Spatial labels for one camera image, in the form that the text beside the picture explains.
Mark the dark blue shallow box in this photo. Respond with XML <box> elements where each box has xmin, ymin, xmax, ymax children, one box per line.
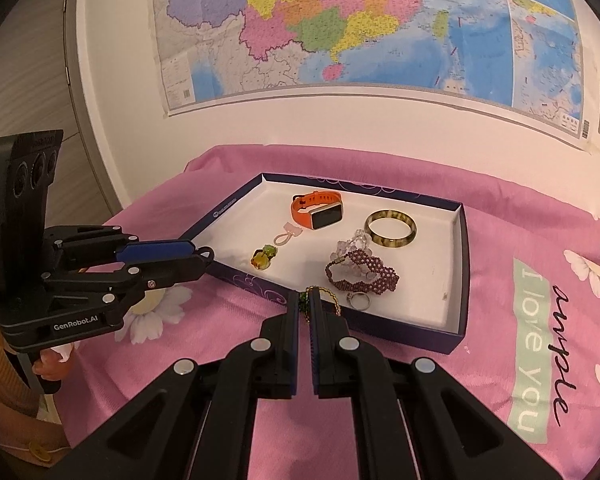
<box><xmin>180</xmin><ymin>172</ymin><xmax>471</xmax><ymax>356</ymax></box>

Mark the person's left forearm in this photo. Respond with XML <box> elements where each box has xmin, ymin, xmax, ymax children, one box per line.
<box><xmin>0</xmin><ymin>337</ymin><xmax>73</xmax><ymax>471</ymax></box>

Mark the yellow green gem pendant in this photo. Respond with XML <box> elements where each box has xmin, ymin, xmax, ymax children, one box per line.
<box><xmin>251</xmin><ymin>245</ymin><xmax>277</xmax><ymax>271</ymax></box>

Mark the colourful wall map poster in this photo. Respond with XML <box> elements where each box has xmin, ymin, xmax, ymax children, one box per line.
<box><xmin>150</xmin><ymin>0</ymin><xmax>600</xmax><ymax>156</ymax></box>

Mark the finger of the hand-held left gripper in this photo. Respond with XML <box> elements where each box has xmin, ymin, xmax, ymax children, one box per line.
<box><xmin>112</xmin><ymin>240</ymin><xmax>197</xmax><ymax>266</ymax></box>
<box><xmin>125</xmin><ymin>246</ymin><xmax>216</xmax><ymax>290</ymax></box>

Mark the person's left hand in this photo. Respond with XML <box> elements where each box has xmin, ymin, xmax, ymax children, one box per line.
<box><xmin>30</xmin><ymin>342</ymin><xmax>78</xmax><ymax>382</ymax></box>

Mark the yellow green stone bangle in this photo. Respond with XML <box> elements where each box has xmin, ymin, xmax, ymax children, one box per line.
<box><xmin>364</xmin><ymin>211</ymin><xmax>418</xmax><ymax>250</ymax></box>

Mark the grey wooden door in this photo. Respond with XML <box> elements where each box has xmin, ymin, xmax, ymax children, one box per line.
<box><xmin>0</xmin><ymin>0</ymin><xmax>126</xmax><ymax>221</ymax></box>

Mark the maroon woven bead bracelet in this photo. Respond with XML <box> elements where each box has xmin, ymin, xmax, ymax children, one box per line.
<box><xmin>325</xmin><ymin>249</ymin><xmax>398</xmax><ymax>293</ymax></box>

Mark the orange smart watch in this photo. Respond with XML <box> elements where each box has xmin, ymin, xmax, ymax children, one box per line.
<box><xmin>291</xmin><ymin>191</ymin><xmax>345</xmax><ymax>231</ymax></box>

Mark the pink pendant with cord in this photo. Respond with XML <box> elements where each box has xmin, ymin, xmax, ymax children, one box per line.
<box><xmin>272</xmin><ymin>223</ymin><xmax>303</xmax><ymax>247</ymax></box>

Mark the pink floral blanket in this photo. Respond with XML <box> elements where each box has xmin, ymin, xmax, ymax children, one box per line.
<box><xmin>45</xmin><ymin>145</ymin><xmax>600</xmax><ymax>480</ymax></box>

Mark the gold chain with green bead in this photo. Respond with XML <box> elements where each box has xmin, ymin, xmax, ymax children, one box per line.
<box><xmin>300</xmin><ymin>286</ymin><xmax>342</xmax><ymax>318</ymax></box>

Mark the clear crystal bead bracelet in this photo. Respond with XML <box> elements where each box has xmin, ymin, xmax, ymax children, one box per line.
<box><xmin>330</xmin><ymin>229</ymin><xmax>381</xmax><ymax>281</ymax></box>

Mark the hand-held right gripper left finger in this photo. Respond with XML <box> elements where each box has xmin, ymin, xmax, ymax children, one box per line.
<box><xmin>45</xmin><ymin>304</ymin><xmax>301</xmax><ymax>480</ymax></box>

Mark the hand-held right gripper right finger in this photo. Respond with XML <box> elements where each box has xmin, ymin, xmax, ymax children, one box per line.
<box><xmin>307</xmin><ymin>300</ymin><xmax>596</xmax><ymax>480</ymax></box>

